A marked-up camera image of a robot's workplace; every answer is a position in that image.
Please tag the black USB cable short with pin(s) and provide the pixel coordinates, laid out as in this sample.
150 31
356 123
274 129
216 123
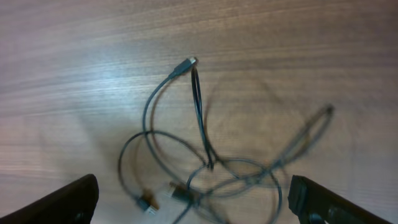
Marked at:
194 198

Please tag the black USB cable long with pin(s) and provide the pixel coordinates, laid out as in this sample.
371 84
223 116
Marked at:
146 201

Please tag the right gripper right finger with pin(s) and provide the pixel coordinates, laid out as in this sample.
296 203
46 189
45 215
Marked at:
313 203

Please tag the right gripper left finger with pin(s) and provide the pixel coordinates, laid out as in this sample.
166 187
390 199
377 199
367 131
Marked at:
74 203

